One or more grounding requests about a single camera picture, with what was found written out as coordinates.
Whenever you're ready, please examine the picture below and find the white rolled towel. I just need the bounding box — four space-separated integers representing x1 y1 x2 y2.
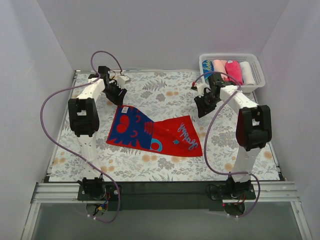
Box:
239 61 256 86

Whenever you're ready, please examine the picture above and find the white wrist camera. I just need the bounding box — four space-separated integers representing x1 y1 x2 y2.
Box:
116 75 131 88
191 83 210 98

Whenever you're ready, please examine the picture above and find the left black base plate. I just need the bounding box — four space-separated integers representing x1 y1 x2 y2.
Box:
77 184 122 201

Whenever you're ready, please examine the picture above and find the blue printed rolled towel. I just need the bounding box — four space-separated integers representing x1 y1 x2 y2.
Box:
201 60 214 84

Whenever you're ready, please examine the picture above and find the aluminium frame rail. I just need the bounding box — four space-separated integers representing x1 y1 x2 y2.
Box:
20 182 79 240

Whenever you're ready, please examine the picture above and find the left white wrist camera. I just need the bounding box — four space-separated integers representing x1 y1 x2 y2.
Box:
116 75 131 88

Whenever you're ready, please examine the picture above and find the red blue towel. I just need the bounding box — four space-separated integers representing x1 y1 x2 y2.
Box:
106 105 203 157

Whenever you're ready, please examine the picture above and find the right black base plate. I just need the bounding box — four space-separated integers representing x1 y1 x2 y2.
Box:
205 182 256 201

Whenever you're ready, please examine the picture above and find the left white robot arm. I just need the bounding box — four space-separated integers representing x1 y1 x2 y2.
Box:
68 66 130 200

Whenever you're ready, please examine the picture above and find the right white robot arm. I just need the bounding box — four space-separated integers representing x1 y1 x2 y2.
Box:
191 71 272 200

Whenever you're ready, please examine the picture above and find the pink red towel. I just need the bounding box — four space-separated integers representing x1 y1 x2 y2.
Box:
224 60 244 85

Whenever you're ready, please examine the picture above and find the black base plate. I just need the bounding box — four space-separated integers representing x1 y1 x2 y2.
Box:
77 184 122 201
205 182 256 201

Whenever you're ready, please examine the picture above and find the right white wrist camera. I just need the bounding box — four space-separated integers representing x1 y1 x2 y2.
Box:
191 83 210 98

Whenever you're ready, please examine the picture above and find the floral table mat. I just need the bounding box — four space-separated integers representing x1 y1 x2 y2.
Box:
47 70 281 183

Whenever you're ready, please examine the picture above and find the peach rolled towel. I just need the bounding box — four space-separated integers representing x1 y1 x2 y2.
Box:
212 59 228 81

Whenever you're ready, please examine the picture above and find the white plastic basket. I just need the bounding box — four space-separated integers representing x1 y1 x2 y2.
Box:
199 53 266 94

